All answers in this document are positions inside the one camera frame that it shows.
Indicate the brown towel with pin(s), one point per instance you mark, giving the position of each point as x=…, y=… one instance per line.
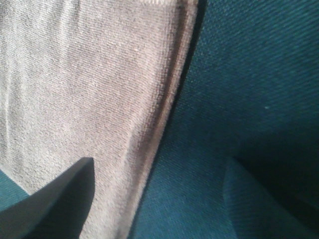
x=93, y=78

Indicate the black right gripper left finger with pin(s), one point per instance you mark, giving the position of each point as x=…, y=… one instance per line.
x=57, y=211

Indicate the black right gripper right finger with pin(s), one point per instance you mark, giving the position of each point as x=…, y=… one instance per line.
x=254, y=212

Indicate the black fabric table mat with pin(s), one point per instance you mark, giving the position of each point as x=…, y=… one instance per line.
x=248, y=91

